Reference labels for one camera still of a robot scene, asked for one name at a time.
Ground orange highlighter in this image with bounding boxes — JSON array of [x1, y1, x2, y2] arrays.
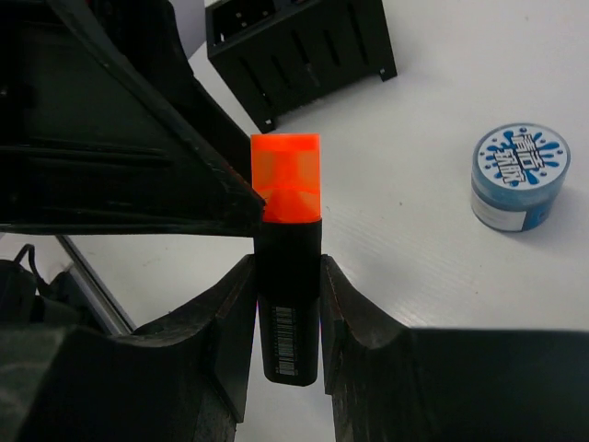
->
[[250, 134, 322, 387]]

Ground blue slime jar left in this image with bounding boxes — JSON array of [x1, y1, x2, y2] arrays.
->
[[471, 122, 572, 232]]

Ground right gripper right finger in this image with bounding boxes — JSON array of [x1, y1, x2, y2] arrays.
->
[[320, 256, 588, 441]]

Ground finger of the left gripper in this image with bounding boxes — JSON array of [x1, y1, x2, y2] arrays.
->
[[1, 1, 264, 238]]

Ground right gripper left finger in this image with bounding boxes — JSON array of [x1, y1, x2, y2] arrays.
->
[[1, 256, 256, 441]]

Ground black slotted organizer box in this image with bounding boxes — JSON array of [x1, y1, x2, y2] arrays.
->
[[205, 0, 397, 134]]

